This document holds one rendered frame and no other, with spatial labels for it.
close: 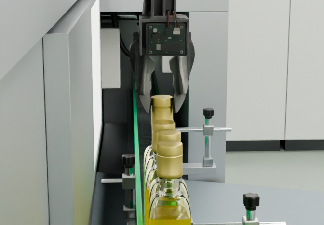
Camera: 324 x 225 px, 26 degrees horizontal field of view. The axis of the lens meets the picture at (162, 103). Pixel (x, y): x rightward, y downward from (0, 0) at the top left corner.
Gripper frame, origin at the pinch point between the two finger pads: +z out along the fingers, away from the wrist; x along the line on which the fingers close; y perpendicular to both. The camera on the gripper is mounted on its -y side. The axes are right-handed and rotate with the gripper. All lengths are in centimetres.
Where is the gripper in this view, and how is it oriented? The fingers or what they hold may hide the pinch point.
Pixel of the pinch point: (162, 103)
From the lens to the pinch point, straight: 109.4
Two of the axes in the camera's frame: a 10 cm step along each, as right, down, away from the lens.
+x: 10.0, -0.1, 0.4
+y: 0.4, 2.2, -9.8
